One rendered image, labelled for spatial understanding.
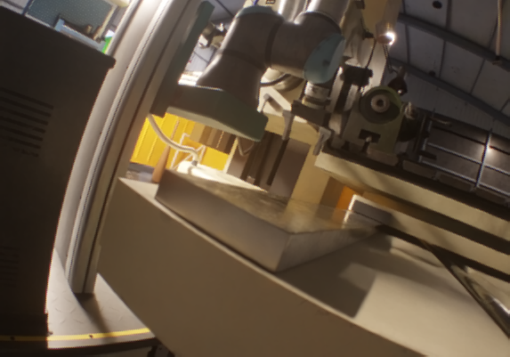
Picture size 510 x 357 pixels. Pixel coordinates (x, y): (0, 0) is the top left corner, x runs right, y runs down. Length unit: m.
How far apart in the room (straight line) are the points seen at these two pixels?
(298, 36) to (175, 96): 0.30
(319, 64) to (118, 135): 0.43
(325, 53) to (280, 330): 0.51
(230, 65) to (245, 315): 0.50
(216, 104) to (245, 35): 0.18
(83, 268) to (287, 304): 0.60
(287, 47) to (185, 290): 0.50
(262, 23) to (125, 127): 0.36
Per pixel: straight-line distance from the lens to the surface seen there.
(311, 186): 2.06
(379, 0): 2.63
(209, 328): 0.22
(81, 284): 0.76
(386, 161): 1.20
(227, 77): 0.60
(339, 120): 1.55
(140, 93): 0.63
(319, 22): 0.64
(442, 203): 1.15
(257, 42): 0.63
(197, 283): 0.22
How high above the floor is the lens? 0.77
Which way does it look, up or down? level
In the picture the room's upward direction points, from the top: 22 degrees clockwise
